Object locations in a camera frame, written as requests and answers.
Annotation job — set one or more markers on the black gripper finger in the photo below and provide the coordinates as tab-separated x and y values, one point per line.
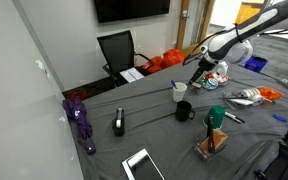
199	75
194	77

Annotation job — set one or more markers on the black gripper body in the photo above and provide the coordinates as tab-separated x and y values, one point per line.
205	64

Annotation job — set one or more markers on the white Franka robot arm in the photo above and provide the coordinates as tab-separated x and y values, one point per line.
247	30

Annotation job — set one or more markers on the white paper cup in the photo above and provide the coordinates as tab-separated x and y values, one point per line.
179	93

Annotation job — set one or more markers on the green plastic cup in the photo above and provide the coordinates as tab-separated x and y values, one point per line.
215	116

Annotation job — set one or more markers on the blue marker pen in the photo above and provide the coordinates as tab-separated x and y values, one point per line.
279	117

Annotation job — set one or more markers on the long wooden block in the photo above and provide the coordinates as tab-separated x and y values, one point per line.
195	86

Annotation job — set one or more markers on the clear plastic tray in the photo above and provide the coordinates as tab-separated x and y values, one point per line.
197	87
237	101

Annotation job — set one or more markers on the blue and white round tub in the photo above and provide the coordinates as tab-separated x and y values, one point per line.
210	84

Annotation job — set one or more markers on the red and white round tub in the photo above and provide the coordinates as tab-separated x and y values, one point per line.
221	79

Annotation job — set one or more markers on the orange bags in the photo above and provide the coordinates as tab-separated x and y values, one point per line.
167	58

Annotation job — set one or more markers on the black mug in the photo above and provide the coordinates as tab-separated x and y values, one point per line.
183	111

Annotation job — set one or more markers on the blue bin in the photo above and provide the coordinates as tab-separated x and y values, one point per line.
255	64

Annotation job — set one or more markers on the black clip stand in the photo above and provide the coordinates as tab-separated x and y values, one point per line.
211	136

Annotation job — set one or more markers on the white printed paper sheet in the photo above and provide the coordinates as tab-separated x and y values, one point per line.
131	74

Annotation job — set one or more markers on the yellow wooden door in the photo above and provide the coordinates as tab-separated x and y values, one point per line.
247	13

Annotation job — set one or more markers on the clear box with brown block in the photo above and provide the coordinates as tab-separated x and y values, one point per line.
219	140

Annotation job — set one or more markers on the grey tablecloth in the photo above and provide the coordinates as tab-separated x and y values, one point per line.
150	133

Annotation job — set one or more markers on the orange crumpled pieces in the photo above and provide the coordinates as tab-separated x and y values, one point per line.
270	94

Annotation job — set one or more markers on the black mesh office chair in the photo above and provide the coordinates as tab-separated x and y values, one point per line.
117	53

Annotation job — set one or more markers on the black tape dispenser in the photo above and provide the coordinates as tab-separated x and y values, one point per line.
118	123

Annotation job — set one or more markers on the silver framed tablet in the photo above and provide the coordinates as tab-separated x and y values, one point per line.
144	166

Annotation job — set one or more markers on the purple folded umbrella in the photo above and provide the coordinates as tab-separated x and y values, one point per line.
80	123

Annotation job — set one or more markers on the black wall television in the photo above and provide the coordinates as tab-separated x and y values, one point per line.
130	10

